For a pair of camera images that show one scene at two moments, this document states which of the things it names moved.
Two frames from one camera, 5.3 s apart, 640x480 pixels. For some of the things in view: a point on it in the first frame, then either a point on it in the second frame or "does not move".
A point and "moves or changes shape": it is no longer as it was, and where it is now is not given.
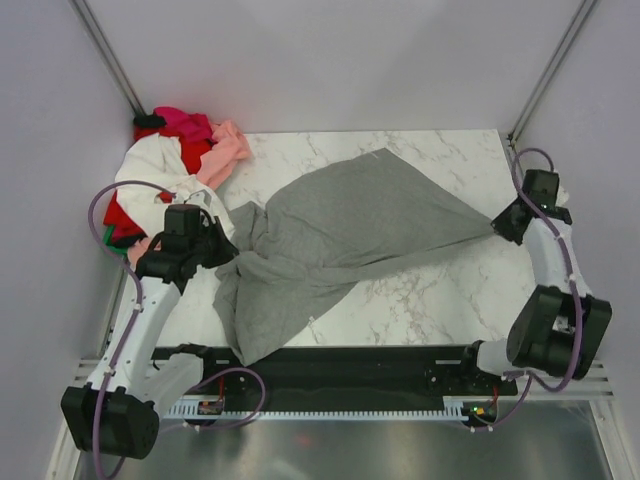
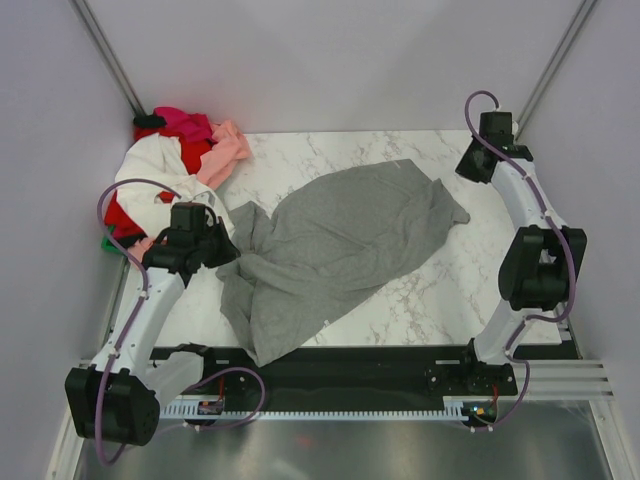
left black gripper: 226,250 does not move
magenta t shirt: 187,125 does not move
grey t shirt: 306,238 moves or changes shape
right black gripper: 500,226 → 463,167
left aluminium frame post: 106,55 does not move
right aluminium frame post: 550,70 does not move
